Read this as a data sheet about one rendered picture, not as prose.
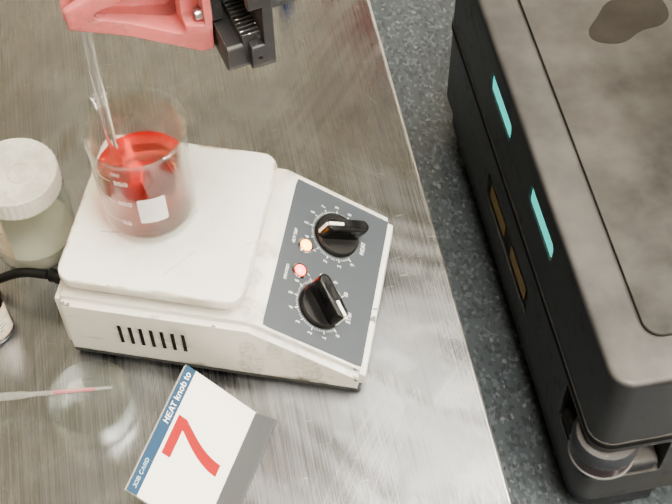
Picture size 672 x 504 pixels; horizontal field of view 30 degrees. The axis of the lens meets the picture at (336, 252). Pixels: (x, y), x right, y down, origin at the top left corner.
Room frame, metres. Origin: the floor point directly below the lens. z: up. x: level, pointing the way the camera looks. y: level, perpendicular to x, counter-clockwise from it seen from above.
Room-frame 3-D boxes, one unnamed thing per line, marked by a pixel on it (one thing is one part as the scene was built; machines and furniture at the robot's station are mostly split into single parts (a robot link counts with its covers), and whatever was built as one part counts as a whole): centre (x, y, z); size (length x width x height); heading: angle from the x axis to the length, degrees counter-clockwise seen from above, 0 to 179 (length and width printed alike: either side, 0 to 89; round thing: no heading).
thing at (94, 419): (0.38, 0.16, 0.76); 0.06 x 0.06 x 0.02
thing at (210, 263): (0.48, 0.11, 0.83); 0.12 x 0.12 x 0.01; 79
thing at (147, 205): (0.48, 0.12, 0.88); 0.07 x 0.06 x 0.08; 57
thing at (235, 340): (0.47, 0.08, 0.79); 0.22 x 0.13 x 0.08; 79
